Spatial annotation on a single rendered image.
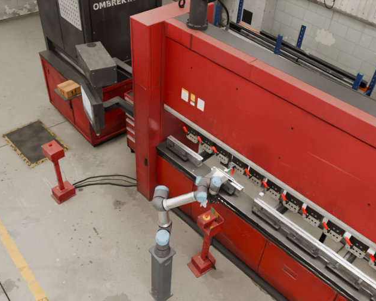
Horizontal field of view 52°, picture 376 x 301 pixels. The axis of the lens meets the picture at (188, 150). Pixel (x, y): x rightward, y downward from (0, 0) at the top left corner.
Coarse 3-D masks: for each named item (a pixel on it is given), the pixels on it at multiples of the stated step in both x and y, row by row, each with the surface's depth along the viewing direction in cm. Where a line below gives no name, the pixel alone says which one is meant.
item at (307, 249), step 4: (288, 236) 344; (292, 240) 342; (296, 240) 342; (300, 240) 342; (296, 244) 341; (300, 244) 339; (304, 244) 339; (304, 248) 336; (308, 248) 336; (308, 252) 334; (316, 252) 334; (312, 256) 332; (316, 256) 331
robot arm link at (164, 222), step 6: (162, 186) 311; (156, 192) 307; (162, 192) 306; (168, 192) 313; (168, 198) 314; (162, 216) 323; (168, 216) 329; (162, 222) 329; (168, 222) 332; (162, 228) 332; (168, 228) 333
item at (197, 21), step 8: (192, 0) 314; (200, 0) 312; (208, 0) 306; (216, 0) 312; (192, 8) 319; (200, 8) 316; (224, 8) 312; (192, 16) 323; (200, 16) 321; (192, 24) 327; (200, 24) 326; (208, 24) 332
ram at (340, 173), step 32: (192, 64) 340; (224, 96) 328; (256, 96) 303; (224, 128) 347; (256, 128) 318; (288, 128) 294; (320, 128) 272; (256, 160) 336; (288, 160) 308; (320, 160) 285; (352, 160) 265; (320, 192) 299; (352, 192) 277; (352, 224) 291
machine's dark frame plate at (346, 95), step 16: (176, 16) 345; (208, 32) 325; (224, 32) 327; (240, 48) 307; (256, 48) 308; (272, 64) 290; (288, 64) 292; (304, 80) 276; (320, 80) 278; (336, 96) 263; (352, 96) 264; (368, 112) 251
